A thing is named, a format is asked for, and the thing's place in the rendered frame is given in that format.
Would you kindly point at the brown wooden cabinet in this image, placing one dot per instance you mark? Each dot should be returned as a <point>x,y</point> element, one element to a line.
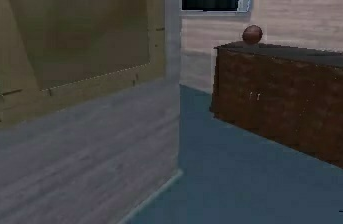
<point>289,100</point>

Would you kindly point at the brown ball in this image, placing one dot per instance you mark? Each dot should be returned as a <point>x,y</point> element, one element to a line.
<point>252,34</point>

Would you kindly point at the dark window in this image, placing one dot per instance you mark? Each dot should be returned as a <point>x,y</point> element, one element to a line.
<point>212,4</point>

